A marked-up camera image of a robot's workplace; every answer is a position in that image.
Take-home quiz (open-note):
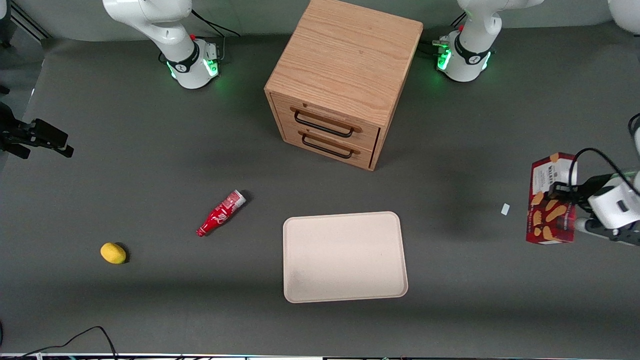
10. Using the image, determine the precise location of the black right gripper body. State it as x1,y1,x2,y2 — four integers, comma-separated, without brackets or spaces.
0,102,34,160

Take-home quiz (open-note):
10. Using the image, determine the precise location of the red cookie box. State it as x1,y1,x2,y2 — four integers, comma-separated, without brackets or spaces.
525,152,579,245

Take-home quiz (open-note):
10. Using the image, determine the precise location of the beige rectangular tray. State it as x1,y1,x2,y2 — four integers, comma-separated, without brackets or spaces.
282,211,409,304

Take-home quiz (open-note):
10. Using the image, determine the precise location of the yellow lemon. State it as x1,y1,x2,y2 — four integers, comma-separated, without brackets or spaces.
100,242,127,265

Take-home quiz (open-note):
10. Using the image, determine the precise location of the red soda bottle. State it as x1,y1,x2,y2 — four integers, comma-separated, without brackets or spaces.
196,189,247,238

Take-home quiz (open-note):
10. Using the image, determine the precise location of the wooden two-drawer cabinet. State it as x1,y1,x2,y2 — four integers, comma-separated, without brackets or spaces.
264,0,424,172

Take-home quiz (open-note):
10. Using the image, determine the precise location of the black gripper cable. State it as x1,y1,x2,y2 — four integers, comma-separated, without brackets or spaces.
568,113,640,197

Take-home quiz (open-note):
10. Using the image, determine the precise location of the black metal rail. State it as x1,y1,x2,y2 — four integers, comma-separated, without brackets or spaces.
9,0,52,42

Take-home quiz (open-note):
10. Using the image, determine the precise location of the black cable on table edge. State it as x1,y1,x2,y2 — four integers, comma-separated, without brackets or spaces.
10,326,120,360

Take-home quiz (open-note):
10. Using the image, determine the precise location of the black right arm base cable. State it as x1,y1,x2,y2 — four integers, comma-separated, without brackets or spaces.
159,9,242,65

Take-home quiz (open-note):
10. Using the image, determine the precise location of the black arm base cable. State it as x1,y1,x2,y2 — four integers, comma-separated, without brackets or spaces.
159,9,242,65
419,14,468,57

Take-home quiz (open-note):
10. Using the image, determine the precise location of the black left arm base cable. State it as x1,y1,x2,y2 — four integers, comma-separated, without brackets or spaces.
419,14,468,57

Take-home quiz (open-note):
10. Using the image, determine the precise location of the black drawer handle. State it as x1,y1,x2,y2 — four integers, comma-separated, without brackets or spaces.
293,110,355,139
301,133,355,160

